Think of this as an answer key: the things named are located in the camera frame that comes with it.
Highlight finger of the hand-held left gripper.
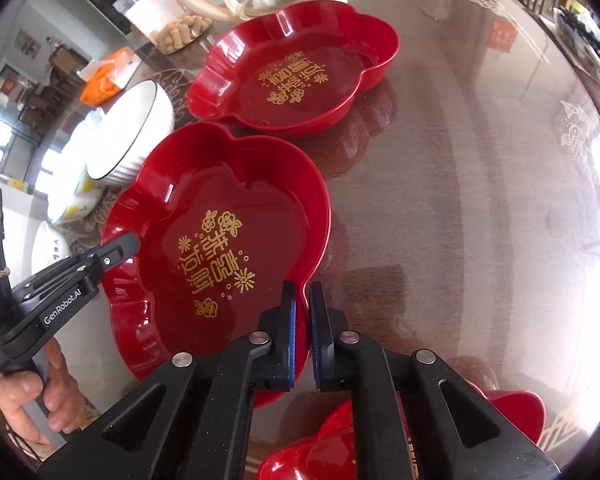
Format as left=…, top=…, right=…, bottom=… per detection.
left=12, top=232, right=142, bottom=312

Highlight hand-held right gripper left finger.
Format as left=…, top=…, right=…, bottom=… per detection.
left=35, top=281, right=301, bottom=480

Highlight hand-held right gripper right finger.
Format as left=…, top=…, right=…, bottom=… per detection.
left=309, top=281, right=561, bottom=480

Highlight white blue-floral bowl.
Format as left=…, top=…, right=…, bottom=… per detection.
left=31, top=220, right=72, bottom=281

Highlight yellow floral bowl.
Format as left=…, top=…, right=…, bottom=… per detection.
left=46, top=110, right=103, bottom=226

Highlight red flower-shaped plate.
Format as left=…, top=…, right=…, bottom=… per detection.
left=257, top=384, right=546, bottom=480
left=186, top=1, right=400, bottom=137
left=101, top=122, right=332, bottom=408

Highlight person's left hand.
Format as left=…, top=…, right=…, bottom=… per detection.
left=0, top=337, right=83, bottom=447

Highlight white ribbed bowl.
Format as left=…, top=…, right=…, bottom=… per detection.
left=86, top=80, right=176, bottom=187

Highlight orange tissue pack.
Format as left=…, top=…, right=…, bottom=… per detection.
left=77, top=47, right=143, bottom=107

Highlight clear plastic snack jar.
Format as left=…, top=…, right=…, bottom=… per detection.
left=112, top=0, right=216, bottom=56

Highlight cluttered side shelf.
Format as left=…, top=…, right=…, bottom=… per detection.
left=555, top=5, right=600, bottom=111

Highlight wall painting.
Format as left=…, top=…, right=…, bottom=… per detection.
left=16, top=29, right=42, bottom=59

